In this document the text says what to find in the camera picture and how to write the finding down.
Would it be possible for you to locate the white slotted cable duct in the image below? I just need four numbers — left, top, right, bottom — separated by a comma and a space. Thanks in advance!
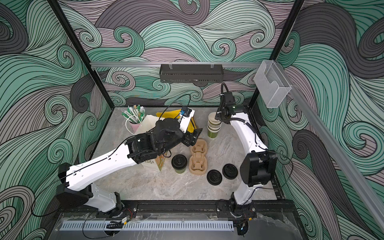
59, 221, 235, 231

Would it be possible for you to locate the yellow napkin stack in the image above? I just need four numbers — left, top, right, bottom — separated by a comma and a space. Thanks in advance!
156, 109, 194, 133

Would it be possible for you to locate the stack of green paper cups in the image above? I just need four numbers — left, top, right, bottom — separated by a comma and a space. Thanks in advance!
207, 112, 222, 139

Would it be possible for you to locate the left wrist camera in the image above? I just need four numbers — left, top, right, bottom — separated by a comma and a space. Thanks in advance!
178, 106, 195, 133

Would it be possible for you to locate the pink cup of stirrers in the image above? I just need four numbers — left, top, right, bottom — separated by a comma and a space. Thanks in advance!
122, 105, 146, 135

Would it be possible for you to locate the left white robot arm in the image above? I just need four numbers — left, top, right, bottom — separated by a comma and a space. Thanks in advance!
56, 118, 202, 213

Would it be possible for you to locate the brown pulp cup carrier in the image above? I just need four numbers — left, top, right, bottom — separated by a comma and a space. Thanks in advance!
189, 139, 208, 176

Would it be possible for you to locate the black coffee lid stack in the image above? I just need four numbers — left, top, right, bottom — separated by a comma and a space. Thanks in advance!
222, 164, 238, 180

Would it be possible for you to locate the black wall-mounted tray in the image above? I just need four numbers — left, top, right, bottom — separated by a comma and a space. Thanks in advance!
159, 64, 224, 83

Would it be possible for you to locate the green paper coffee cup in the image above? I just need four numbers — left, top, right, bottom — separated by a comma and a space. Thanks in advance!
174, 167, 186, 174

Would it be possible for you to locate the clear acrylic wall holder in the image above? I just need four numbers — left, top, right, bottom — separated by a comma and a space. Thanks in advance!
254, 60, 292, 109

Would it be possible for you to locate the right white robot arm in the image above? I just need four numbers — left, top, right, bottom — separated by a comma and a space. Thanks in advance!
215, 92, 278, 206

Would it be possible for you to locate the white paper takeout bag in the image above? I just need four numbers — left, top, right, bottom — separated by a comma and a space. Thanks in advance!
125, 115, 165, 172

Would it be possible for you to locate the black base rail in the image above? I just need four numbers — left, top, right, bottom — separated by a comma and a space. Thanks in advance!
58, 200, 296, 219

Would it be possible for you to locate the brown cardboard napkin tray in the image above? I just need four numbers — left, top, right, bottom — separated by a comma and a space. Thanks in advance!
190, 117, 199, 130

